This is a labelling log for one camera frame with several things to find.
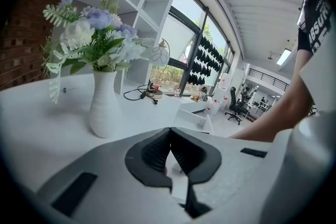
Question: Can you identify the black balcony railing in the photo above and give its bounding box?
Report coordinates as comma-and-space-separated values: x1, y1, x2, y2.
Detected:
248, 67, 290, 92

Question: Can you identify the black-framed window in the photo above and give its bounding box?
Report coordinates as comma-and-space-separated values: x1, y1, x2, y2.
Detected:
151, 0, 236, 98

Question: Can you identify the black power cable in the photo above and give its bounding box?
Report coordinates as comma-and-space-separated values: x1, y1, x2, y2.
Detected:
123, 84, 158, 106

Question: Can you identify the white desk drawer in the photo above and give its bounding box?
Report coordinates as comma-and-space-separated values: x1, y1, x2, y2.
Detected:
176, 108, 215, 135

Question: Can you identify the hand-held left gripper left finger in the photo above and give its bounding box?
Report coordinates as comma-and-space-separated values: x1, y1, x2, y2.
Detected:
36, 127, 191, 224

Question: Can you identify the person's right forearm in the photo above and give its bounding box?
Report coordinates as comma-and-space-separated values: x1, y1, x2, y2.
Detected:
227, 48, 318, 143

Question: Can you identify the black office chair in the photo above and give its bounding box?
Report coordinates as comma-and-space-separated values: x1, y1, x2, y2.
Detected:
224, 86, 249, 126

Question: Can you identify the large clear water jug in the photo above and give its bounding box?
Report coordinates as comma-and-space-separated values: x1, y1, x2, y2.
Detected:
219, 72, 233, 92
206, 99, 221, 116

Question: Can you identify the white ribbed vase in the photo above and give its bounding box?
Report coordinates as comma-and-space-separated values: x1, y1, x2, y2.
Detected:
89, 70, 123, 139

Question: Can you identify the white desk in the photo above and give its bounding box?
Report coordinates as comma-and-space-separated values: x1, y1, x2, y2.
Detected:
0, 73, 211, 194

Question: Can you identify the rectangular ceiling light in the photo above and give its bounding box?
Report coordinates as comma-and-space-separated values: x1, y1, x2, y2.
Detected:
276, 48, 292, 66

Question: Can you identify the desk lamp with glass shade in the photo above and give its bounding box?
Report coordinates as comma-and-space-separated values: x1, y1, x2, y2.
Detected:
145, 38, 171, 99

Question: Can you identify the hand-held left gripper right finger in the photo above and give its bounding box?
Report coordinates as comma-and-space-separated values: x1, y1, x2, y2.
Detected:
170, 127, 286, 224

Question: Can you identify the artificial blue white flower bouquet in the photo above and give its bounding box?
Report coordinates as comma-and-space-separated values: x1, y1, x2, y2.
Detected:
41, 0, 155, 104

